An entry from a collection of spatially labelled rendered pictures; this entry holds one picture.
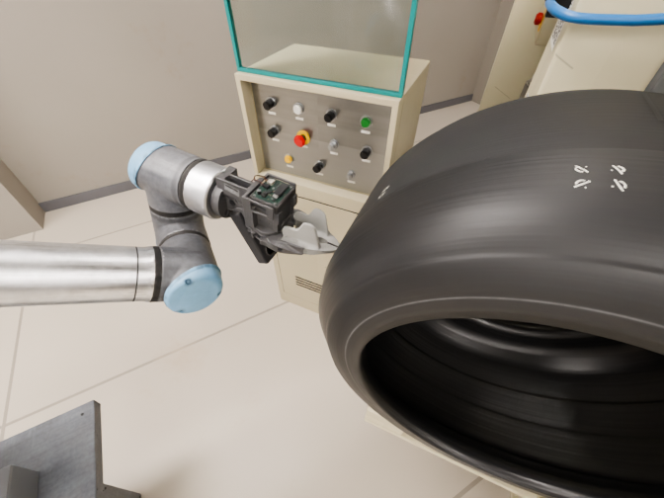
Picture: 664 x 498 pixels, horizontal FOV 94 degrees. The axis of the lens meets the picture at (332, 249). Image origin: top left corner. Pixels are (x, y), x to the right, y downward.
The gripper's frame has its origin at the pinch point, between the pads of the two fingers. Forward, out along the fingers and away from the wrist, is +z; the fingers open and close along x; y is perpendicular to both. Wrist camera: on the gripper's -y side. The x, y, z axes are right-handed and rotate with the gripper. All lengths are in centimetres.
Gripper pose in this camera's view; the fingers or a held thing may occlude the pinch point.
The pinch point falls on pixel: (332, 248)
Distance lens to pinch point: 50.1
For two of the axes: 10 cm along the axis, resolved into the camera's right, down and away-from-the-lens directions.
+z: 9.0, 3.8, -1.9
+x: 4.1, -6.6, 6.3
